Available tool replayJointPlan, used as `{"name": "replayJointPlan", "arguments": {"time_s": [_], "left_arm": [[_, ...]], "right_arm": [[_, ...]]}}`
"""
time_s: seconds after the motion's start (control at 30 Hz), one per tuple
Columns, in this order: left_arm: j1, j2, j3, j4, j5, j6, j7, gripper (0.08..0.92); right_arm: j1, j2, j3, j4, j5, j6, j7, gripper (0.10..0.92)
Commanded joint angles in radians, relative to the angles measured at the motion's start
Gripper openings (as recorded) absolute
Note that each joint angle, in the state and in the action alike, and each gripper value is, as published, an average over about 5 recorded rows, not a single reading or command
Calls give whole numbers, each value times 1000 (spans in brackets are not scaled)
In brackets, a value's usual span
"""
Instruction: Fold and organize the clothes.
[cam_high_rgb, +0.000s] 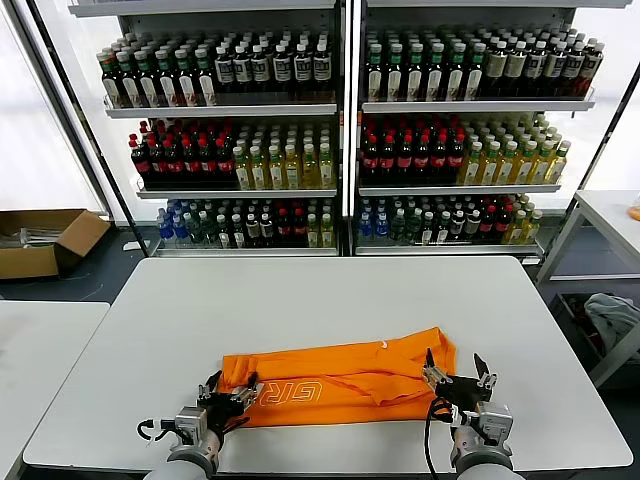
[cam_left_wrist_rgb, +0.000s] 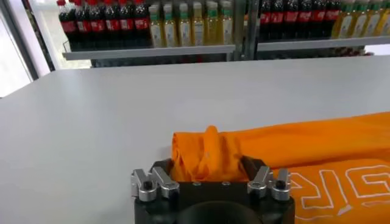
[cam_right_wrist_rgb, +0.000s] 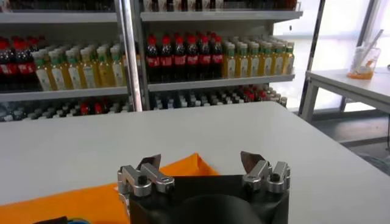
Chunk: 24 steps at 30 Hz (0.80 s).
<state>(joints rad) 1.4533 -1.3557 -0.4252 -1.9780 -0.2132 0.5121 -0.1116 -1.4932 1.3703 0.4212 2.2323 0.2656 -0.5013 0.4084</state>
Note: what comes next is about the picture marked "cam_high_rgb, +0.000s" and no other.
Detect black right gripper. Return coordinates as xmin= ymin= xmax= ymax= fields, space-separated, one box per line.
xmin=422 ymin=348 xmax=498 ymax=414

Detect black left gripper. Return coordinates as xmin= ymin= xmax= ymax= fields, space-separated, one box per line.
xmin=198 ymin=369 xmax=265 ymax=431

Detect orange t-shirt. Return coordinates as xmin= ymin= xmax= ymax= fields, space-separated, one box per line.
xmin=221 ymin=325 xmax=459 ymax=429

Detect black storage bin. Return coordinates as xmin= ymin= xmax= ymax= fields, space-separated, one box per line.
xmin=551 ymin=290 xmax=617 ymax=373

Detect grey metal shelf board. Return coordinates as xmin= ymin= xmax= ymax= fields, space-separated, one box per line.
xmin=135 ymin=186 xmax=338 ymax=200
xmin=67 ymin=0 xmax=339 ymax=17
xmin=102 ymin=101 xmax=339 ymax=119
xmin=149 ymin=245 xmax=339 ymax=258
xmin=365 ymin=0 xmax=632 ymax=10
xmin=353 ymin=242 xmax=542 ymax=257
xmin=357 ymin=183 xmax=563 ymax=197
xmin=361 ymin=99 xmax=598 ymax=114

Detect red cap cola bottle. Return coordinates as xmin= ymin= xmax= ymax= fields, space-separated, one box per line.
xmin=361 ymin=133 xmax=382 ymax=185
xmin=180 ymin=137 xmax=202 ymax=188
xmin=128 ymin=138 xmax=152 ymax=188
xmin=215 ymin=137 xmax=237 ymax=188
xmin=197 ymin=137 xmax=219 ymax=188
xmin=396 ymin=133 xmax=416 ymax=185
xmin=146 ymin=137 xmax=168 ymax=188
xmin=431 ymin=133 xmax=451 ymax=185
xmin=378 ymin=133 xmax=398 ymax=185
xmin=447 ymin=133 xmax=468 ymax=185
xmin=276 ymin=208 xmax=292 ymax=247
xmin=480 ymin=204 xmax=497 ymax=241
xmin=413 ymin=133 xmax=433 ymax=185
xmin=162 ymin=137 xmax=184 ymax=188
xmin=291 ymin=208 xmax=307 ymax=247
xmin=496 ymin=204 xmax=513 ymax=241

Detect crumpled grey cloth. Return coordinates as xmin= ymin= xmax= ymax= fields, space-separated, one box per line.
xmin=583 ymin=293 xmax=640 ymax=358

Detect brown cardboard box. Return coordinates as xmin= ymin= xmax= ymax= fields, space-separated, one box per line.
xmin=0 ymin=208 xmax=112 ymax=280

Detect wrapped metal parts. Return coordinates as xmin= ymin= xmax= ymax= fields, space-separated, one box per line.
xmin=17 ymin=226 xmax=67 ymax=248

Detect dark tea bottle green cap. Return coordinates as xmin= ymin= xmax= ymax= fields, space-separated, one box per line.
xmin=194 ymin=45 xmax=218 ymax=106
xmin=100 ymin=49 xmax=122 ymax=107
xmin=136 ymin=47 xmax=159 ymax=107
xmin=385 ymin=42 xmax=405 ymax=102
xmin=405 ymin=42 xmax=425 ymax=102
xmin=465 ymin=42 xmax=487 ymax=102
xmin=425 ymin=42 xmax=446 ymax=102
xmin=117 ymin=48 xmax=141 ymax=107
xmin=155 ymin=46 xmax=178 ymax=107
xmin=175 ymin=45 xmax=198 ymax=106
xmin=446 ymin=42 xmax=467 ymax=102
xmin=365 ymin=42 xmax=385 ymax=102

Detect dark bottle beige label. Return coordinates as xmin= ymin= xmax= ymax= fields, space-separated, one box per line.
xmin=506 ymin=40 xmax=529 ymax=98
xmin=486 ymin=41 xmax=509 ymax=98

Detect dark bottle white square label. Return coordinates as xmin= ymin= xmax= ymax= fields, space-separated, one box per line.
xmin=271 ymin=42 xmax=293 ymax=103
xmin=526 ymin=40 xmax=548 ymax=98
xmin=544 ymin=40 xmax=568 ymax=98
xmin=562 ymin=40 xmax=587 ymax=98
xmin=292 ymin=41 xmax=313 ymax=103
xmin=311 ymin=41 xmax=333 ymax=103
xmin=214 ymin=43 xmax=235 ymax=103
xmin=251 ymin=42 xmax=272 ymax=103
xmin=233 ymin=43 xmax=253 ymax=103
xmin=580 ymin=41 xmax=607 ymax=98

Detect grey metal shelf rack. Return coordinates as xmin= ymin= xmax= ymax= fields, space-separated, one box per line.
xmin=350 ymin=0 xmax=633 ymax=266
xmin=67 ymin=0 xmax=350 ymax=258

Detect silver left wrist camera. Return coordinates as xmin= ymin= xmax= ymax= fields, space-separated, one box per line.
xmin=174 ymin=407 xmax=209 ymax=441

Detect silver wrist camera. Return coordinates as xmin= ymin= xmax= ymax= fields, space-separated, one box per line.
xmin=174 ymin=407 xmax=209 ymax=441
xmin=477 ymin=402 xmax=514 ymax=444

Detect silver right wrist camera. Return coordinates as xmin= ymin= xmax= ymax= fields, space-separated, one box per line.
xmin=477 ymin=402 xmax=514 ymax=444

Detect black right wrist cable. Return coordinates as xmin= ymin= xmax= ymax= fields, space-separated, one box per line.
xmin=423 ymin=397 xmax=469 ymax=474

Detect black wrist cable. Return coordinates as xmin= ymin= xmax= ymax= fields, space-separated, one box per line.
xmin=137 ymin=418 xmax=177 ymax=444
xmin=423 ymin=397 xmax=469 ymax=474

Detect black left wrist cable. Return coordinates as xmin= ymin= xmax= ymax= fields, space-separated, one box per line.
xmin=137 ymin=418 xmax=177 ymax=444

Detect grey metal frame table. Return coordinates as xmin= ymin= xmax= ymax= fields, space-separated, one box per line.
xmin=535 ymin=189 xmax=640 ymax=390

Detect black window frame post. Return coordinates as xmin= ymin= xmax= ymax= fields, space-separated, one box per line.
xmin=540 ymin=64 xmax=640 ymax=263
xmin=10 ymin=0 xmax=152 ymax=256

